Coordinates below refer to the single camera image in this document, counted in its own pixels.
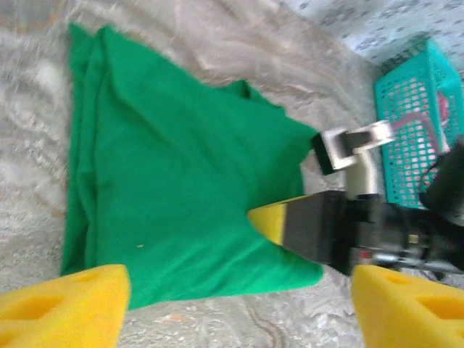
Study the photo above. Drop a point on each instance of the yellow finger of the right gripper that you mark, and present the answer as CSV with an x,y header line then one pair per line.
x,y
308,228

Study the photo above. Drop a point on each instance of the teal plastic basket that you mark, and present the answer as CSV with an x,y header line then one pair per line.
x,y
413,90

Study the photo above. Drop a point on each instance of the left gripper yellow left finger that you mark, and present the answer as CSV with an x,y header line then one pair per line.
x,y
72,308

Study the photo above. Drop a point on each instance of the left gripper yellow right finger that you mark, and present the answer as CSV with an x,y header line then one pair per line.
x,y
409,311

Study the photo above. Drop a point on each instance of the green t-shirt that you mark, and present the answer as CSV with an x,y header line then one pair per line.
x,y
163,163

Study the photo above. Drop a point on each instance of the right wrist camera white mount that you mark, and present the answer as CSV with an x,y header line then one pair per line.
x,y
340,148

